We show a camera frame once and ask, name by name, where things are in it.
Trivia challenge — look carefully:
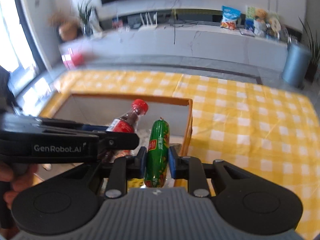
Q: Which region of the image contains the teddy bear bouquet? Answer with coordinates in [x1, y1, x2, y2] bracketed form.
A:
[253, 9, 270, 37]

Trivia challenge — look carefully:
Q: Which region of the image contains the white marble tv console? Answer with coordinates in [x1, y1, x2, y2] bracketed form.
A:
[59, 7, 289, 78]

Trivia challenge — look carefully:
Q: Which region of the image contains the white router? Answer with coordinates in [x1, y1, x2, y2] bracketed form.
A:
[138, 12, 158, 31]

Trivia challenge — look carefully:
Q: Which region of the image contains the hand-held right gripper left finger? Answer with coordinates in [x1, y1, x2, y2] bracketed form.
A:
[62, 146, 148, 197]

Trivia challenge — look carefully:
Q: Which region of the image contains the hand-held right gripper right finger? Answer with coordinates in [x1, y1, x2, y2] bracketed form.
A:
[169, 146, 255, 197]

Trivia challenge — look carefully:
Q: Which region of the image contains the green plant in glass vase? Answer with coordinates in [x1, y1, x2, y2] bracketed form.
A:
[77, 0, 97, 37]

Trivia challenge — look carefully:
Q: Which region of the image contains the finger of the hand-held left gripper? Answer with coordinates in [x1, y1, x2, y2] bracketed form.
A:
[75, 122, 108, 132]
[98, 132, 140, 159]

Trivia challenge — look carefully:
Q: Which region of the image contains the gold vase with dried flowers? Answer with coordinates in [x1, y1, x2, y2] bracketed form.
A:
[49, 11, 81, 42]

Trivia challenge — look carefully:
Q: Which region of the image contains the small cola bottle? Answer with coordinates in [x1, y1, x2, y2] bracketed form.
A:
[100, 99, 149, 163]

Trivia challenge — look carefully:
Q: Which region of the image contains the potted plant in black pot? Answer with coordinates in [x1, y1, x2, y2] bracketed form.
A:
[299, 17, 320, 83]

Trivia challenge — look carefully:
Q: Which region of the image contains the person's left hand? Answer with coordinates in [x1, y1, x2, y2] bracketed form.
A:
[0, 161, 38, 207]

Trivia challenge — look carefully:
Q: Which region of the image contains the orange cardboard box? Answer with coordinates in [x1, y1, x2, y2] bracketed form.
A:
[37, 92, 194, 161]

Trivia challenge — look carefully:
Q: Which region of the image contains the grey blue trash can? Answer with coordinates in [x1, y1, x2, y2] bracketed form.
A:
[282, 42, 311, 88]

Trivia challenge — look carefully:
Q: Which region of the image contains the green sausage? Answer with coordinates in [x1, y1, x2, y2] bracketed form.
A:
[144, 117, 171, 188]

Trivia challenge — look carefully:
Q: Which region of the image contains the green card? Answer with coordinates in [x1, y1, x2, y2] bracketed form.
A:
[245, 5, 256, 30]

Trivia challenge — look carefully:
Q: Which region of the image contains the black cable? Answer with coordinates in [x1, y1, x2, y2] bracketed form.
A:
[170, 9, 198, 46]

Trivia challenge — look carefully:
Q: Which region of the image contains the round paper fan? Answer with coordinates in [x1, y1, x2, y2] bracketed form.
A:
[269, 14, 281, 37]

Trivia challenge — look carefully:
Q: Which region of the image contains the pink box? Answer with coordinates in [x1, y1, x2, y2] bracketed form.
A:
[61, 49, 84, 71]

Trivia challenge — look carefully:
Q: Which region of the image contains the blue snack bag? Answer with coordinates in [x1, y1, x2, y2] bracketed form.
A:
[220, 6, 241, 30]

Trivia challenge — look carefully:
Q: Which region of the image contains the yellow checked tablecloth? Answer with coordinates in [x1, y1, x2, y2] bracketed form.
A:
[37, 70, 317, 240]

